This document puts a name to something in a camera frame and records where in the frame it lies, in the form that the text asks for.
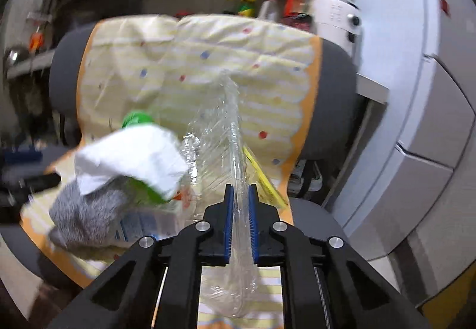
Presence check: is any green tea plastic bottle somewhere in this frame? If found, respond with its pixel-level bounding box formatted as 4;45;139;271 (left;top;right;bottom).
121;110;198;211

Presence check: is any white dishcloth with grey edging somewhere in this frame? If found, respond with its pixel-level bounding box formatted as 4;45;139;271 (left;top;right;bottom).
48;124;189;251

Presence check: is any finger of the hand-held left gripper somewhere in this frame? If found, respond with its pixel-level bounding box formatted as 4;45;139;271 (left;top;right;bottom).
20;173;61;191

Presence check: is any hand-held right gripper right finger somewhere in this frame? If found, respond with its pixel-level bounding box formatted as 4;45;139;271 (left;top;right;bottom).
247;183;432;329

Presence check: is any red package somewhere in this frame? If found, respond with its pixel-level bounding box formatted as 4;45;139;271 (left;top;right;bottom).
283;0;311;26

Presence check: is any white sneaker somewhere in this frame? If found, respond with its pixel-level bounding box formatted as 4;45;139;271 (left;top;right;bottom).
295;161;323;193

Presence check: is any grey chair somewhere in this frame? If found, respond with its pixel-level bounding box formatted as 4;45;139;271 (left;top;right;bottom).
0;22;361;315

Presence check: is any white drawer cabinet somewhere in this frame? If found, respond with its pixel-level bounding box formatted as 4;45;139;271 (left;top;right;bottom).
342;0;476;307

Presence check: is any green and yellow bottle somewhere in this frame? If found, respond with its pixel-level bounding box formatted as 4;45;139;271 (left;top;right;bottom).
238;0;258;17

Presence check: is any metal pot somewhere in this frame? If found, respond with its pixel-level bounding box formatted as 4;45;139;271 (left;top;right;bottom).
3;46;28;67

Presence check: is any white kitchen appliance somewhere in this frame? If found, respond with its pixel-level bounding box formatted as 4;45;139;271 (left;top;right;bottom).
310;0;363;65

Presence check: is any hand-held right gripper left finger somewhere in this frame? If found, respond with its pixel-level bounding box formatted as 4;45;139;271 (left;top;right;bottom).
46;184;236;329

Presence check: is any yellow striped dotted cloth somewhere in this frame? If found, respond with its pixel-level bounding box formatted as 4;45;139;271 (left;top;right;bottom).
20;14;322;329

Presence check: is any white and blue milk carton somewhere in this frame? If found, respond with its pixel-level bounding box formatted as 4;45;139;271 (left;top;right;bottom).
115;207;194;245

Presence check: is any clear plastic bag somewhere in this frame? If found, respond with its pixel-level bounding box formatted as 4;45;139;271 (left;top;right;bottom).
180;70;263;318

